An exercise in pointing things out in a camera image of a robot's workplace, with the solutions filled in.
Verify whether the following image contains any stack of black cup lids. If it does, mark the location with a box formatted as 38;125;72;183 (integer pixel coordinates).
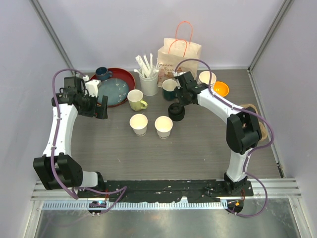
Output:
168;103;185;121

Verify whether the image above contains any white paper cup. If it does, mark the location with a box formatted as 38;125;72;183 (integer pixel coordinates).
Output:
155;116;173;139
129;114;148;136

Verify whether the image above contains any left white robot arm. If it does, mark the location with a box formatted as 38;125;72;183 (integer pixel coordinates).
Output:
33;76;108;198

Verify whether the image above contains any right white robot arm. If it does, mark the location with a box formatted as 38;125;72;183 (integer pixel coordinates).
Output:
174;72;262;196

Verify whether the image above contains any printed paper takeout bag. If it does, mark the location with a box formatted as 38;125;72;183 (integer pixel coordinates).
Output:
158;27;202;88

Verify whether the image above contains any dark green mug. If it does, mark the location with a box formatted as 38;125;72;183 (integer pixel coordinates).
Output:
162;79;178;101

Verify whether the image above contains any stack of white paper cups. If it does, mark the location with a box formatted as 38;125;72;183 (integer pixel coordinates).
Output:
198;70;217;88

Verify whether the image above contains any blue grey plate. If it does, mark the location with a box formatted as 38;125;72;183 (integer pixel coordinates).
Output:
98;78;129;107

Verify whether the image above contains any orange bowl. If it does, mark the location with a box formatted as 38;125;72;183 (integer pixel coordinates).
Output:
213;81;230;97

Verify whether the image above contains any yellow mug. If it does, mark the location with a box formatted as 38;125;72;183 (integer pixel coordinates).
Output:
127;89;148;112

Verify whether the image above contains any blue mug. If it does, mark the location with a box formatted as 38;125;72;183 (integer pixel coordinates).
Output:
95;67;113;81

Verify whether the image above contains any white straw holder cup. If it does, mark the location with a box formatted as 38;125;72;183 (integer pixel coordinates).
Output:
138;69;159;96

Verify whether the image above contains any wrapped white straw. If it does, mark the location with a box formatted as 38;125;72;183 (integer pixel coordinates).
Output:
135;53;162;78

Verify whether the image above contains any brown cardboard cup carrier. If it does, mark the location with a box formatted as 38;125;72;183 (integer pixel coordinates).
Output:
240;104;268;142

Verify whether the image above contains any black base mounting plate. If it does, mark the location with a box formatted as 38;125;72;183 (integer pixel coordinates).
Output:
76;178;255;203

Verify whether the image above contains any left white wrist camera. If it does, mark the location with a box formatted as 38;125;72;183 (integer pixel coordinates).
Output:
85;79;101;97

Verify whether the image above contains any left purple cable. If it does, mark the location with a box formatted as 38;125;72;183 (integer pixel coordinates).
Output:
52;68;127;214

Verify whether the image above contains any purple cable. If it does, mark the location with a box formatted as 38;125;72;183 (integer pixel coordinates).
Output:
173;59;275;218
52;68;127;214

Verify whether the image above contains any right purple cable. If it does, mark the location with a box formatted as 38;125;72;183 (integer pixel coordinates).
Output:
173;59;275;218

